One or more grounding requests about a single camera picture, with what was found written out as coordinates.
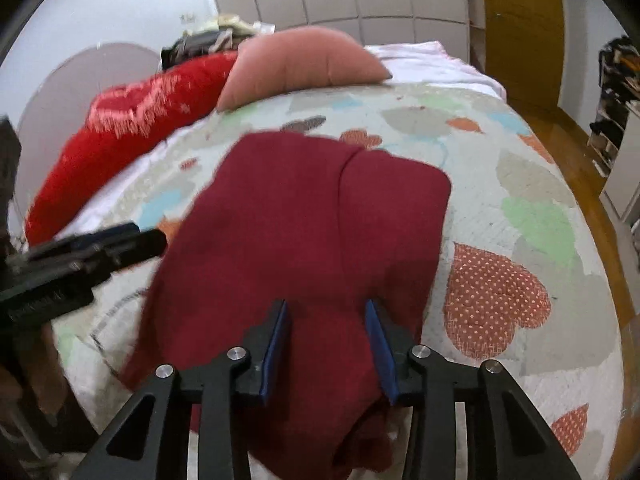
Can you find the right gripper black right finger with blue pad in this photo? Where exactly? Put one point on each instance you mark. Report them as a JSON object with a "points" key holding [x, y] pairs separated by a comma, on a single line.
{"points": [[506, 436]]}

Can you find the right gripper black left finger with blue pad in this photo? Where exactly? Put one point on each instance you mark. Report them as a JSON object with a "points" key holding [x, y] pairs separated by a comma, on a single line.
{"points": [[149, 437]]}

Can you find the dark red garment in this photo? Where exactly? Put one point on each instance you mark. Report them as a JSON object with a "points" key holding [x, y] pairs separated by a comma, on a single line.
{"points": [[324, 226]]}

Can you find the pile of clothes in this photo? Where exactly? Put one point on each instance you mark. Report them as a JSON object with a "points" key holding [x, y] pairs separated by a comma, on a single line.
{"points": [[224, 33]]}

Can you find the heart patterned quilt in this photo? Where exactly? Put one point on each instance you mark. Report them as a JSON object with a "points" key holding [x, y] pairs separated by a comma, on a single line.
{"points": [[520, 279]]}

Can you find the round grey headboard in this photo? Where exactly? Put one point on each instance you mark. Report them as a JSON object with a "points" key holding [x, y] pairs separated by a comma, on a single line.
{"points": [[60, 105]]}

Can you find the red floral blanket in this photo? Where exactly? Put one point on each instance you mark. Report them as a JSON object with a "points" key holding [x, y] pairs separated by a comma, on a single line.
{"points": [[123, 123]]}

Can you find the white fleece sheet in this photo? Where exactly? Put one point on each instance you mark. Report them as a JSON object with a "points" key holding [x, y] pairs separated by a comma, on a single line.
{"points": [[430, 63]]}

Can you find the cluttered shelf rack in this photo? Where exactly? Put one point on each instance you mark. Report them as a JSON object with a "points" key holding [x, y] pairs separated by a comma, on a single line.
{"points": [[619, 87]]}

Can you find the wooden door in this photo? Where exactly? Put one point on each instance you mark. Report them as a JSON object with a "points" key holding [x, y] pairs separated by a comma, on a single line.
{"points": [[525, 48]]}

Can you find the pink corduroy pillow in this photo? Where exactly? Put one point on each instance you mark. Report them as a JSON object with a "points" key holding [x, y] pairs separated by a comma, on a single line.
{"points": [[300, 58]]}

